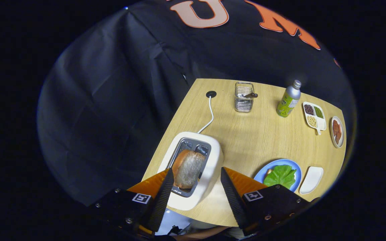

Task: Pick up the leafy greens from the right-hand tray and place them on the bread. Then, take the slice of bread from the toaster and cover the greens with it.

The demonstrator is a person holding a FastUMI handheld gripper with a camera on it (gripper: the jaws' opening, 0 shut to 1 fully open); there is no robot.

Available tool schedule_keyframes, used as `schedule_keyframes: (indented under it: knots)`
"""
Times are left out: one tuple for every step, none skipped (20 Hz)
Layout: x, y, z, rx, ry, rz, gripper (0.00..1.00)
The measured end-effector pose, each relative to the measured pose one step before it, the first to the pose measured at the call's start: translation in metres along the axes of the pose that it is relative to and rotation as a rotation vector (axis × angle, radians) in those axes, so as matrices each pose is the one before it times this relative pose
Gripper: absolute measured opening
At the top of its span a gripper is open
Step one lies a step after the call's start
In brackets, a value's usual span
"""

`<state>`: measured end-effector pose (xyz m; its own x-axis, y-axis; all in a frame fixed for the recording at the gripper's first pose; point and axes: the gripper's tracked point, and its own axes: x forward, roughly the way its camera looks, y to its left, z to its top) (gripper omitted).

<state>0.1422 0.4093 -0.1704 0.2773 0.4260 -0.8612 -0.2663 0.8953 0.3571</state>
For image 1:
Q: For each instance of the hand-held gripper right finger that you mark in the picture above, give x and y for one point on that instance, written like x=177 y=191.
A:
x=235 y=201

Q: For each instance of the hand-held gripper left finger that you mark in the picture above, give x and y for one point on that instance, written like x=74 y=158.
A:
x=163 y=201

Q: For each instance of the toasted bread slice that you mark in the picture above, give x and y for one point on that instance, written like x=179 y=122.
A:
x=189 y=170

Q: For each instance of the green lettuce leaf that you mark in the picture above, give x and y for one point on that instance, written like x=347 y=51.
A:
x=280 y=175

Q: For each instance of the white toaster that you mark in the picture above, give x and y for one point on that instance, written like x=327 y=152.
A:
x=213 y=160

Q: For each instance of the blue round plate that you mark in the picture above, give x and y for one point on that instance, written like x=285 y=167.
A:
x=295 y=167

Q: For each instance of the white rounded plate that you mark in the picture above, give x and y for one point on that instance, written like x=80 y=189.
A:
x=311 y=180

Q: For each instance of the pile of yellow soybeans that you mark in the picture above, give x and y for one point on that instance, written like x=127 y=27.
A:
x=311 y=121

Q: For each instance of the black backdrop cloth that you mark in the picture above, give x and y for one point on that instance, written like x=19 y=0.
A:
x=112 y=100

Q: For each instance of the silver bottle with green label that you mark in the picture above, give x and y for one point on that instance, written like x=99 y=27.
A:
x=288 y=102

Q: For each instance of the white divided dish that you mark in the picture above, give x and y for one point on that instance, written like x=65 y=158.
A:
x=321 y=124

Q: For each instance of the pile of dark red beans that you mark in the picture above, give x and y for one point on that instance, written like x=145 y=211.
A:
x=309 y=109

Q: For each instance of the brown meat slice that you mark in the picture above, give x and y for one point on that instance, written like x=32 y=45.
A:
x=338 y=138
x=335 y=127

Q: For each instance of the pile of green beans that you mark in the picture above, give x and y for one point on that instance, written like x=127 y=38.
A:
x=318 y=112

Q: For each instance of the white oval plate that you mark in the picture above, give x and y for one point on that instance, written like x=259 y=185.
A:
x=341 y=140

